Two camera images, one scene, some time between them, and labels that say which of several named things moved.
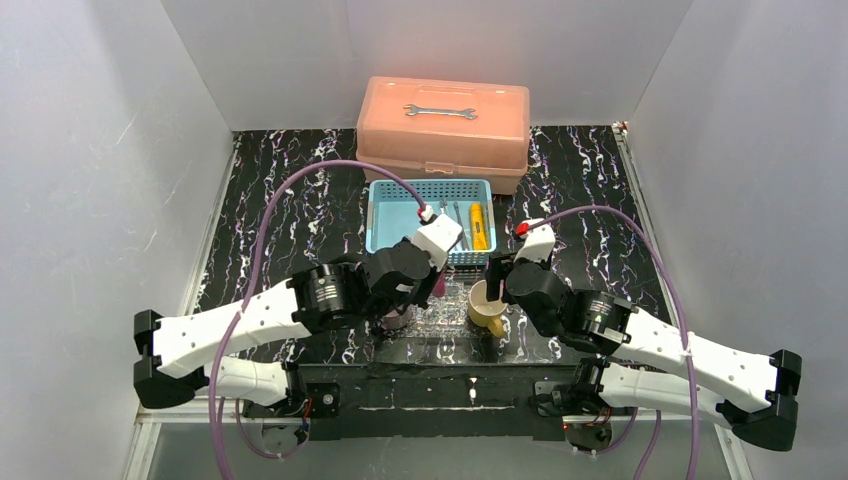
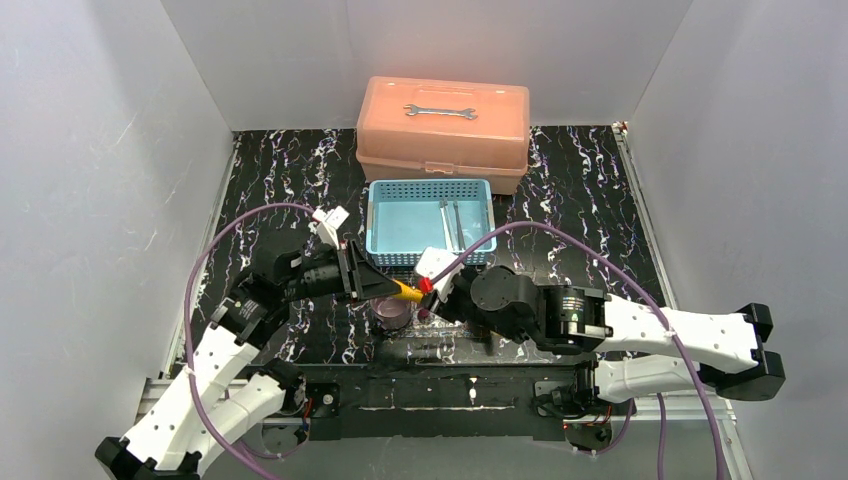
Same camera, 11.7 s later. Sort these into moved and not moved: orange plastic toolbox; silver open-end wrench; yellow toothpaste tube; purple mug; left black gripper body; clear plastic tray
Moved: yellow toothpaste tube; left black gripper body
Not moved: orange plastic toolbox; clear plastic tray; silver open-end wrench; purple mug
